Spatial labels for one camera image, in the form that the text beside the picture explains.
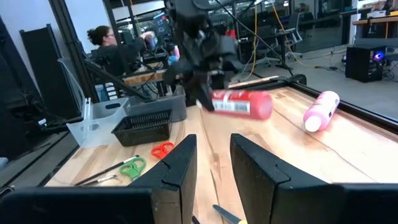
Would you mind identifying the clear plastic bin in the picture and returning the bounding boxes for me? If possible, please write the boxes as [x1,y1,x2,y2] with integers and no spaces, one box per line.
[66,96,131,149]

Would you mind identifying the black desk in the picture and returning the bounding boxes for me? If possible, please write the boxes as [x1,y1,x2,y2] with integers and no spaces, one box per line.
[239,29,295,72]

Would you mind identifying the black office chair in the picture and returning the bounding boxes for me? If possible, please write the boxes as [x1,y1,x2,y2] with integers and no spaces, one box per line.
[278,11,304,62]

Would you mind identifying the pink paint bottle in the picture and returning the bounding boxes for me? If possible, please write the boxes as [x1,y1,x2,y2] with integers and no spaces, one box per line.
[303,90,341,133]

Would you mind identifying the yellow hanging cable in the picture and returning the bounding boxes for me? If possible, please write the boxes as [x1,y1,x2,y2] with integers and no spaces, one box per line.
[269,0,321,68]
[247,0,259,80]

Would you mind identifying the thin black paintbrush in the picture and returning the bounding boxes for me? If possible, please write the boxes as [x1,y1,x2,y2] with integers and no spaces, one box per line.
[79,174,119,188]
[73,154,141,187]

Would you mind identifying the person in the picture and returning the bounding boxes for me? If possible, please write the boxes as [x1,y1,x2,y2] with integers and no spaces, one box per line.
[86,25,147,78]

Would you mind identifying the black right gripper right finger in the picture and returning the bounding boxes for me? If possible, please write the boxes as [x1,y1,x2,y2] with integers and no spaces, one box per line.
[230,133,398,224]

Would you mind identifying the wooden top desk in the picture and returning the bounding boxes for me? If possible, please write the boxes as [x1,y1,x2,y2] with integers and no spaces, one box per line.
[352,14,398,40]

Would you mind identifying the small parts drawer unit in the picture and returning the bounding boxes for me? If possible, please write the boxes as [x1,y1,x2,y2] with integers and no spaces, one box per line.
[94,81,119,102]

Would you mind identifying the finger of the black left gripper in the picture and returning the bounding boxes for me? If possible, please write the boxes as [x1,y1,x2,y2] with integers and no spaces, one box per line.
[186,76,216,112]
[216,71,233,91]

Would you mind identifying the black mesh basket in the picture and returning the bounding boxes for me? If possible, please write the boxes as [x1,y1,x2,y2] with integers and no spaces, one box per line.
[111,108,174,147]

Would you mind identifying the black computer tower blue light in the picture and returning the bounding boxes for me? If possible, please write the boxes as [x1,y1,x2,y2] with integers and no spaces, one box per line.
[345,45,387,83]

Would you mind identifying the black flat panel stand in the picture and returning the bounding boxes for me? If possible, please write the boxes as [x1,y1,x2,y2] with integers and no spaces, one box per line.
[19,24,82,121]

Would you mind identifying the red scissors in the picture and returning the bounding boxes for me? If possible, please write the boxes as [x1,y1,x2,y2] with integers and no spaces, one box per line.
[150,141,175,161]

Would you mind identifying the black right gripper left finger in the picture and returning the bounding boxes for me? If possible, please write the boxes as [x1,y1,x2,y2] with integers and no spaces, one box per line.
[0,134,198,224]

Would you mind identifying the black cable at frame corner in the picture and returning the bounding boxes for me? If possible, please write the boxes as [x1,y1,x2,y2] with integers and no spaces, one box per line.
[214,0,295,77]

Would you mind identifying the wooden work table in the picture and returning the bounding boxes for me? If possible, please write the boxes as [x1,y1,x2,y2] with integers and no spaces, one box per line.
[122,68,169,87]

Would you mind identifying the orange scissors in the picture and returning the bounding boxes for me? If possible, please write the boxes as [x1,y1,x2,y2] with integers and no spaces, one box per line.
[212,203,249,224]

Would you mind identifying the red paint bottle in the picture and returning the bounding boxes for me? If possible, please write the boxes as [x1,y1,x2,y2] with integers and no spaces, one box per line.
[210,89,274,121]

